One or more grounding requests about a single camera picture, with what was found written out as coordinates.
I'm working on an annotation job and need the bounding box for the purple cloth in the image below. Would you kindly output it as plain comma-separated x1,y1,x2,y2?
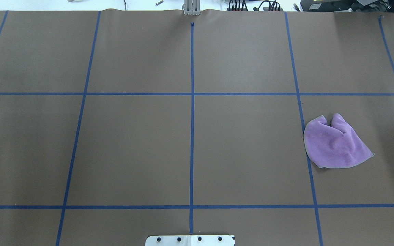
303,113,375,169

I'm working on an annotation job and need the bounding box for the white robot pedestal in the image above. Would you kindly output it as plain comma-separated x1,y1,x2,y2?
145,235,236,246

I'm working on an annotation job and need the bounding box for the aluminium frame post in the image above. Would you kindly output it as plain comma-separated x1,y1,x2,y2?
182,0,201,16

